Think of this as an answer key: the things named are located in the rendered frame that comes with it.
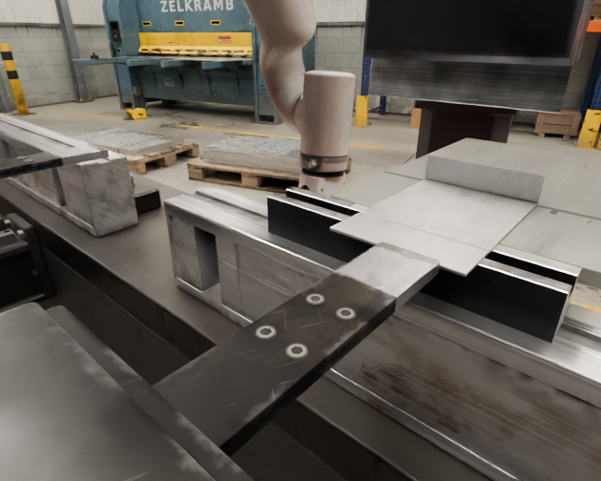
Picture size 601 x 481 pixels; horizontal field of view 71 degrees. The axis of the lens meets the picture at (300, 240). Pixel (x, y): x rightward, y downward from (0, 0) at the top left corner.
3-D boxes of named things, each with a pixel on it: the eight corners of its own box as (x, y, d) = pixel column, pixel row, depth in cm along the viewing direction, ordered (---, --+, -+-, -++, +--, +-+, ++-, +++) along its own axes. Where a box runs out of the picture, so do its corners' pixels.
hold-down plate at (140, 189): (162, 207, 63) (159, 188, 62) (129, 218, 60) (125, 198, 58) (76, 169, 81) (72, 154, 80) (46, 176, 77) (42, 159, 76)
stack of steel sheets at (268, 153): (338, 156, 372) (339, 142, 366) (311, 176, 320) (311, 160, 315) (239, 145, 408) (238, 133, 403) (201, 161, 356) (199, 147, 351)
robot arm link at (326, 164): (327, 159, 67) (326, 178, 68) (357, 154, 73) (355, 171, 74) (288, 152, 72) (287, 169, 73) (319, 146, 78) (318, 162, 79)
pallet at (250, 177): (351, 171, 381) (351, 155, 375) (319, 199, 315) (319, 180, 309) (237, 156, 425) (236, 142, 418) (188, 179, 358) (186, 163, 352)
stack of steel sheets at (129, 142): (184, 142, 419) (184, 136, 417) (134, 156, 370) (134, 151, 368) (117, 132, 463) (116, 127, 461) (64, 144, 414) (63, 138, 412)
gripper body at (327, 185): (322, 173, 68) (318, 237, 72) (357, 164, 75) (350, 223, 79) (287, 164, 72) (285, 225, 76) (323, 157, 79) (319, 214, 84)
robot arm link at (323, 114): (289, 148, 75) (316, 158, 67) (292, 68, 70) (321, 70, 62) (328, 146, 79) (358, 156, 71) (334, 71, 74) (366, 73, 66)
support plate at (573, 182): (654, 176, 39) (658, 165, 39) (610, 293, 21) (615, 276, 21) (465, 145, 50) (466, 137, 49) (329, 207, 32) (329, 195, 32)
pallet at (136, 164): (199, 156, 428) (198, 141, 422) (137, 177, 365) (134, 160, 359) (119, 142, 481) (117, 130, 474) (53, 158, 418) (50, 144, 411)
